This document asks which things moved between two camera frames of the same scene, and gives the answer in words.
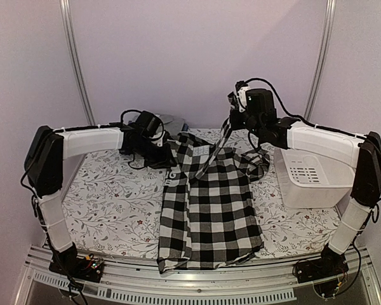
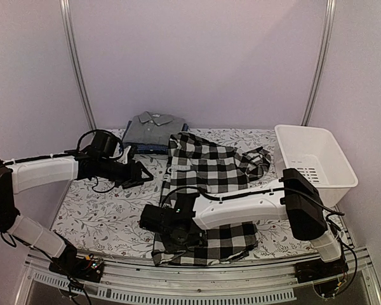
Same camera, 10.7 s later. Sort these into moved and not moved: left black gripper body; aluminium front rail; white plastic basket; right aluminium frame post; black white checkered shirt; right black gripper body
Moved: black white checkered shirt; right black gripper body; left black gripper body
Not moved: white plastic basket; right aluminium frame post; aluminium front rail
